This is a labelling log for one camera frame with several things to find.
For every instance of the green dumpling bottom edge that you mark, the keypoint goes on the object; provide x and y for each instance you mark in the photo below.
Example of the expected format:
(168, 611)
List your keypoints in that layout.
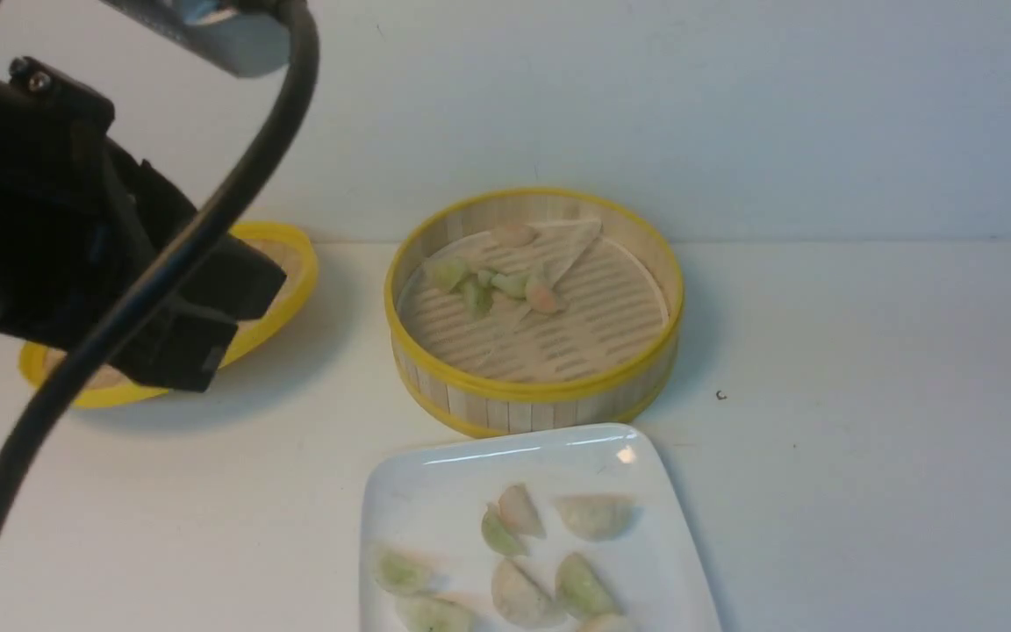
(427, 613)

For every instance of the pale white dumpling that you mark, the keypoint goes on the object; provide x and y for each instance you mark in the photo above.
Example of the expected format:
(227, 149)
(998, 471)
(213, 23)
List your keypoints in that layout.
(596, 517)

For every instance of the pale green dumpling steamer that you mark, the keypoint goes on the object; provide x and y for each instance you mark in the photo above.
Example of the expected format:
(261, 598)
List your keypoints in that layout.
(513, 286)

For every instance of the orange pink dumpling steamer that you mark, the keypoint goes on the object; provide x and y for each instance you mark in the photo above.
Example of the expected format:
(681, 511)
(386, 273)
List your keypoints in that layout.
(541, 296)

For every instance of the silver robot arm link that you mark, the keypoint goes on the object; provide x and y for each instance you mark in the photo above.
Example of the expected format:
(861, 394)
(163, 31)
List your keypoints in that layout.
(241, 43)

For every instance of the yellow-rimmed bamboo steamer lid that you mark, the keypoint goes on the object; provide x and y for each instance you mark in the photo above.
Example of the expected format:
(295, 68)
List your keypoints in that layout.
(263, 303)

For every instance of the small green dumpling steamer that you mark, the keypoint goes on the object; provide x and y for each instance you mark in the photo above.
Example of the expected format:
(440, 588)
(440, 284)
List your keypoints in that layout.
(477, 300)

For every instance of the pale speckled dumpling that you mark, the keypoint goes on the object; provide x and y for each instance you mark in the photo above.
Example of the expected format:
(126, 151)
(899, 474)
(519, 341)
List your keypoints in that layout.
(521, 601)

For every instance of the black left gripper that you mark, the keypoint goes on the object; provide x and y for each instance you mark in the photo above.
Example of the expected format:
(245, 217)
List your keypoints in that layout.
(80, 221)

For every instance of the green dumpling in steamer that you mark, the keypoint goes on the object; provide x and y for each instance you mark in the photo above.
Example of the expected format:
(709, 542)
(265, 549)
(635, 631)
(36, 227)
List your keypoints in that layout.
(447, 274)

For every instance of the pale pink dumpling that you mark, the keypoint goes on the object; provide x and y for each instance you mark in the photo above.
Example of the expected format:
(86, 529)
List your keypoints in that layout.
(519, 513)

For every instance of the yellow-rimmed bamboo steamer basket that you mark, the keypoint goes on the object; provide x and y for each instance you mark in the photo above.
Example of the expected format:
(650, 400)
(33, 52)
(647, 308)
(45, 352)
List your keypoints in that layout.
(606, 356)

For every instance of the white square plate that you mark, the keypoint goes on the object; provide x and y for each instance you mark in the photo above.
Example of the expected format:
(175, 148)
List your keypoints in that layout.
(428, 504)

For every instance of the pink dumpling in steamer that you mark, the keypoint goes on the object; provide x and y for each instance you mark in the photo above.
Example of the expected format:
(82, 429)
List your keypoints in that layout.
(516, 235)

